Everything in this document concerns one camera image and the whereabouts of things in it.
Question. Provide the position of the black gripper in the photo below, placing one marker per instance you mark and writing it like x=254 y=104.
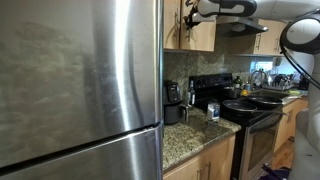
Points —
x=189 y=21

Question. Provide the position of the cabinet door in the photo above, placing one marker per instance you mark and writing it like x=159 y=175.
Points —
x=171 y=30
x=198 y=38

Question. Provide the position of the black air fryer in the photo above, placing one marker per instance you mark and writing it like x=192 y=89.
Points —
x=173 y=109

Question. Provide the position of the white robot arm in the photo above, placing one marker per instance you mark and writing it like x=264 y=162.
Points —
x=300 y=43

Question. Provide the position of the lower wooden counter cabinet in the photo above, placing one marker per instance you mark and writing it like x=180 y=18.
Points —
x=212 y=163

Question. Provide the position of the stainless range hood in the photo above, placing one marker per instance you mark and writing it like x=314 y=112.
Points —
x=237 y=26

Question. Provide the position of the clear glass bottle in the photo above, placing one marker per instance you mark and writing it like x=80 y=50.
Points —
x=191 y=94

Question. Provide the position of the green dish soap bottle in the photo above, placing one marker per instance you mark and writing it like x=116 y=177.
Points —
x=237 y=82

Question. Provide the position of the far upper wooden cabinets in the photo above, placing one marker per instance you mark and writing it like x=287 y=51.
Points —
x=267 y=43

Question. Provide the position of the kitchen sink faucet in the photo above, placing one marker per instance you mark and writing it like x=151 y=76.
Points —
x=258 y=78

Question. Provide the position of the near black frying pan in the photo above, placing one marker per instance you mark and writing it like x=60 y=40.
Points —
x=244 y=108

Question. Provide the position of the black frying pan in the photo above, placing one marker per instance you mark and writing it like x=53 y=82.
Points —
x=267 y=102
x=244 y=108

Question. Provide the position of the far black frying pan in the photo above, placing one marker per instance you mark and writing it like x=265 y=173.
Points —
x=267 y=102

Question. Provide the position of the dish rack with dishes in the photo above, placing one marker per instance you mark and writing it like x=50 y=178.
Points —
x=278 y=82

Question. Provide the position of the stainless steel refrigerator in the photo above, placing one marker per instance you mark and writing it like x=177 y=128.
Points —
x=80 y=90

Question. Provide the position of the black electric stove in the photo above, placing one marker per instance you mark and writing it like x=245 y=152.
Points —
x=255 y=141

